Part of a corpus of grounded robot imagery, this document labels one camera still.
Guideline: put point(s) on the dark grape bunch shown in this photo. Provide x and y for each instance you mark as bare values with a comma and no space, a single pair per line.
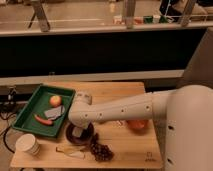
101,152

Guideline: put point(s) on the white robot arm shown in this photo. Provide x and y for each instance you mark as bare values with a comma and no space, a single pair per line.
189,129

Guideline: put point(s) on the orange fruit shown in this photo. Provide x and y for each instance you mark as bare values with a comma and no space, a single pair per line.
137,125

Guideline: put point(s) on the grey sponge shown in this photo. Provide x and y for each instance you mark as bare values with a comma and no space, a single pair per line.
55,112

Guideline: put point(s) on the white paper cup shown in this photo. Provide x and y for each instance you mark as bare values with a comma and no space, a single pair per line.
27,143

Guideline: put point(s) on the purple bowl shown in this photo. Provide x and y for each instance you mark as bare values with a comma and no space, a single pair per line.
85,137

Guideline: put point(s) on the green plastic tray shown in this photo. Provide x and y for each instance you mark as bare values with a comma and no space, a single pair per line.
38,104

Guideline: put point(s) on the white eraser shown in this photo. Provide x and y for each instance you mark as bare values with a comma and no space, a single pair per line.
77,131

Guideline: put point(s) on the red yellow apple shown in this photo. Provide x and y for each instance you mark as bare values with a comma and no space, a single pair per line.
55,101

